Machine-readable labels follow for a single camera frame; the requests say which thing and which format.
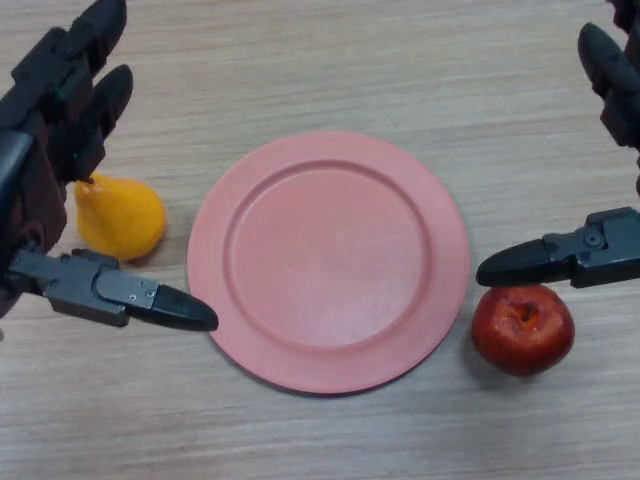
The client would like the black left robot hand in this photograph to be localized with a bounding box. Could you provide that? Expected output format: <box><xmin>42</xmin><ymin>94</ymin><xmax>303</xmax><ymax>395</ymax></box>
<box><xmin>0</xmin><ymin>0</ymin><xmax>220</xmax><ymax>334</ymax></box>

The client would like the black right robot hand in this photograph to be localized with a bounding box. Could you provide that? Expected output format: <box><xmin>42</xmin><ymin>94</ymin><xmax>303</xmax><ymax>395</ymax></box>
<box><xmin>476</xmin><ymin>0</ymin><xmax>640</xmax><ymax>290</ymax></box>

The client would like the red apple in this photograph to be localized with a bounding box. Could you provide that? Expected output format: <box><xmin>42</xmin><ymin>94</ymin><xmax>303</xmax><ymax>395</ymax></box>
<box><xmin>471</xmin><ymin>284</ymin><xmax>576</xmax><ymax>377</ymax></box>

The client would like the pink round plate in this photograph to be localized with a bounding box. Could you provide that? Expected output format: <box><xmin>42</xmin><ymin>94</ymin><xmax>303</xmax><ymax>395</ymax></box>
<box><xmin>187</xmin><ymin>130</ymin><xmax>472</xmax><ymax>399</ymax></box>

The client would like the yellow pear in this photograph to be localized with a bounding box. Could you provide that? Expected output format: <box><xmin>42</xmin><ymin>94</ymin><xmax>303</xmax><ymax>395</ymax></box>
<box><xmin>73</xmin><ymin>173</ymin><xmax>167</xmax><ymax>261</ymax></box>

